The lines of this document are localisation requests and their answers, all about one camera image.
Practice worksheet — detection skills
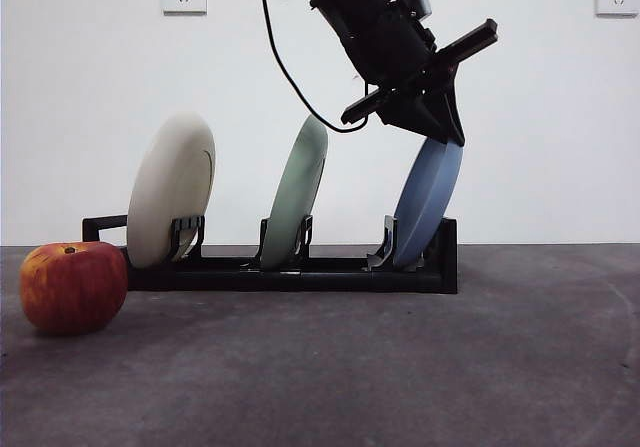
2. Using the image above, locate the blue plate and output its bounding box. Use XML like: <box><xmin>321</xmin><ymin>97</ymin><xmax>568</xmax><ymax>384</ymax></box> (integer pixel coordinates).
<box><xmin>392</xmin><ymin>136</ymin><xmax>464</xmax><ymax>271</ymax></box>

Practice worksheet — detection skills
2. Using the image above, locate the red yellow apple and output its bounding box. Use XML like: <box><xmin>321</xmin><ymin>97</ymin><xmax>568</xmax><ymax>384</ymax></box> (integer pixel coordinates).
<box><xmin>18</xmin><ymin>240</ymin><xmax>129</xmax><ymax>337</ymax></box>

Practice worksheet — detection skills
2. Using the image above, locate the pale green plate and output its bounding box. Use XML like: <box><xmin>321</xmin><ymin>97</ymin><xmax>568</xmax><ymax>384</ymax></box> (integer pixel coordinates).
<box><xmin>260</xmin><ymin>115</ymin><xmax>330</xmax><ymax>270</ymax></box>

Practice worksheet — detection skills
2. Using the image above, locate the black plate rack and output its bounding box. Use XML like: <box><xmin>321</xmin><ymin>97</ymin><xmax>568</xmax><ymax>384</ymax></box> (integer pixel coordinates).
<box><xmin>81</xmin><ymin>212</ymin><xmax>459</xmax><ymax>296</ymax></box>

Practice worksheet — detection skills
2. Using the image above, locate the cream white plate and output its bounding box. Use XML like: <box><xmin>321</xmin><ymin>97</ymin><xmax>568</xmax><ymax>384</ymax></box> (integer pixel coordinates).
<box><xmin>126</xmin><ymin>111</ymin><xmax>217</xmax><ymax>270</ymax></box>

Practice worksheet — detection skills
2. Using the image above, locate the black cable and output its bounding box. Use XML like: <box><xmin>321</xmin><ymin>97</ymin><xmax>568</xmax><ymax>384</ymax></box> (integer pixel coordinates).
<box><xmin>253</xmin><ymin>0</ymin><xmax>372</xmax><ymax>135</ymax></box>

